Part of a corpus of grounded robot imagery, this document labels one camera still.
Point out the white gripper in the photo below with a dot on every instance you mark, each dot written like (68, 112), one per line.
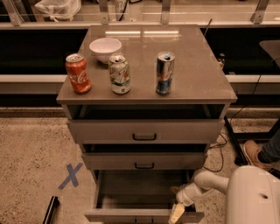
(184, 198)

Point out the grey bottom drawer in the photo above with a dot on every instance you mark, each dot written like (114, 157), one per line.
(136, 196)

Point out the grey drawer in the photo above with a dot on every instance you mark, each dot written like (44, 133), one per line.
(195, 131)
(143, 161)
(136, 196)

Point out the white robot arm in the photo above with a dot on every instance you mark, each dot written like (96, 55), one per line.
(252, 195)

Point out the grey top drawer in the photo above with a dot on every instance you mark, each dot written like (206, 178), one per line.
(195, 131)

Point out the grey middle drawer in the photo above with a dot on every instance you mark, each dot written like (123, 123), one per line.
(143, 161)

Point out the black table leg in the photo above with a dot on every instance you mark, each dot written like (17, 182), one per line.
(240, 158)

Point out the tan shoe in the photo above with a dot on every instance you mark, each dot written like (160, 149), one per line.
(251, 150)

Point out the blue jeans leg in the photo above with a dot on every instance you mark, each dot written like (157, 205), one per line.
(270, 152)

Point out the blue tape cross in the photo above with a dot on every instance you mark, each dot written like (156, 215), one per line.
(71, 177)

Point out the black bar on floor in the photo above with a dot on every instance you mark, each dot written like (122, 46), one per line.
(50, 211)

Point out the blue silver energy drink can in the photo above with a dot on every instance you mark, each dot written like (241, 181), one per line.
(165, 68)

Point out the white green soda can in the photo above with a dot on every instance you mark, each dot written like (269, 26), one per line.
(119, 73)

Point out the red cola can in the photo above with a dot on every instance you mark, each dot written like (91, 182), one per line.
(76, 67)

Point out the white bowl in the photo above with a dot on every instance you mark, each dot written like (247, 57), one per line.
(103, 48)

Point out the clear plastic bag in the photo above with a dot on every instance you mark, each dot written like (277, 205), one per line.
(59, 9)

